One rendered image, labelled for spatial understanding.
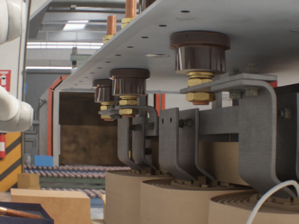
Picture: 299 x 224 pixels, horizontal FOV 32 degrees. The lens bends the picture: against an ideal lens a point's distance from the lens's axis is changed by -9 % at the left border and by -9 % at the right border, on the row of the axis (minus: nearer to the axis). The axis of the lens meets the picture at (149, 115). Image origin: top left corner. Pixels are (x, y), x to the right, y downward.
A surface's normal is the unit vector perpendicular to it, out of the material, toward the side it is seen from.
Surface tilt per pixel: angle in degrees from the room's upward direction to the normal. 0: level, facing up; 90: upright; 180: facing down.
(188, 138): 90
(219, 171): 90
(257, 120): 90
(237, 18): 180
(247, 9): 180
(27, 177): 90
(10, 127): 144
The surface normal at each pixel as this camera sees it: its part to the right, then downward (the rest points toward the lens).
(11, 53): 0.26, -0.04
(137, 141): -0.96, -0.02
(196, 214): -0.45, -0.04
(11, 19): 0.18, 0.23
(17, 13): 0.64, -0.09
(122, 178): -0.76, -0.04
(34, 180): 0.94, 0.00
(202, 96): -0.08, -0.04
